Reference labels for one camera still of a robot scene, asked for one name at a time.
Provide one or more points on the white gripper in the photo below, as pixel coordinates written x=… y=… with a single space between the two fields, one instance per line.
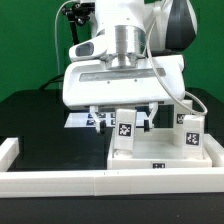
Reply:
x=89 y=83

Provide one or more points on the white square tabletop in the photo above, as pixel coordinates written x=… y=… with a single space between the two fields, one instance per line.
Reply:
x=155 y=149

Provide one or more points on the white AprilTag base sheet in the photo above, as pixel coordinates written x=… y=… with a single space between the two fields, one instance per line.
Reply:
x=76 y=120

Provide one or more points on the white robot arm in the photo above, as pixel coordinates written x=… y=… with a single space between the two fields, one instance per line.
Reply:
x=129 y=60

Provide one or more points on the white U-shaped obstacle fence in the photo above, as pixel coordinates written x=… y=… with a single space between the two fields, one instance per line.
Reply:
x=102 y=182

